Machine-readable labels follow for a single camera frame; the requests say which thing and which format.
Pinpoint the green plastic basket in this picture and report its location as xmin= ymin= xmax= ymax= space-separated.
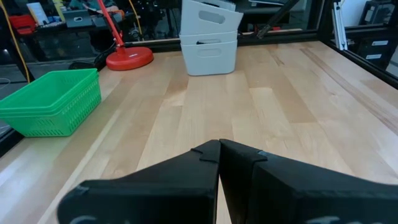
xmin=0 ymin=68 xmax=101 ymax=114
xmin=0 ymin=73 xmax=103 ymax=138

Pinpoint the red desk lamp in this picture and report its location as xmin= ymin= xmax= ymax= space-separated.
xmin=96 ymin=0 xmax=155 ymax=72

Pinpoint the white sign card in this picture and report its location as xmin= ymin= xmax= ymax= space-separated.
xmin=25 ymin=2 xmax=50 ymax=27

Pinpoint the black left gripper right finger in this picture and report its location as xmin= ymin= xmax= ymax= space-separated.
xmin=218 ymin=138 xmax=398 ymax=224

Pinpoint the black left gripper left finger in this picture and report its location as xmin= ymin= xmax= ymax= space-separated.
xmin=57 ymin=139 xmax=221 ymax=224

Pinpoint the black lamp cable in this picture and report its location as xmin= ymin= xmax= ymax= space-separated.
xmin=69 ymin=42 xmax=118 ymax=71

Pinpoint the yellow cable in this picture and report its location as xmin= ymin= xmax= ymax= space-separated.
xmin=0 ymin=0 xmax=31 ymax=85
xmin=127 ymin=0 xmax=144 ymax=36

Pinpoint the silver metal bracket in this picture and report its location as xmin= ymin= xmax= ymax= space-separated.
xmin=330 ymin=0 xmax=349 ymax=52

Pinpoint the grey storage bin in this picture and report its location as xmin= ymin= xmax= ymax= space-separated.
xmin=63 ymin=9 xmax=94 ymax=29

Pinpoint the black case with white labels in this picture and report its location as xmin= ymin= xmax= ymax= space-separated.
xmin=347 ymin=30 xmax=398 ymax=73

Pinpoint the grey plastic basket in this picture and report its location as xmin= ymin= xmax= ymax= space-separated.
xmin=179 ymin=0 xmax=244 ymax=36
xmin=178 ymin=30 xmax=239 ymax=46
xmin=180 ymin=40 xmax=239 ymax=77

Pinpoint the red box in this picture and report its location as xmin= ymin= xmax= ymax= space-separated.
xmin=8 ymin=14 xmax=37 ymax=36

